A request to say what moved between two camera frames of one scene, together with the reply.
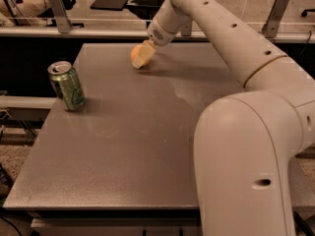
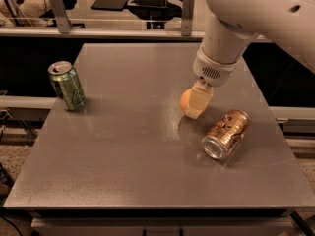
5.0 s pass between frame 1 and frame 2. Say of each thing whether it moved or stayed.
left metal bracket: stayed
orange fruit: moved
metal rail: stayed
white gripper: moved
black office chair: stayed
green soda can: stayed
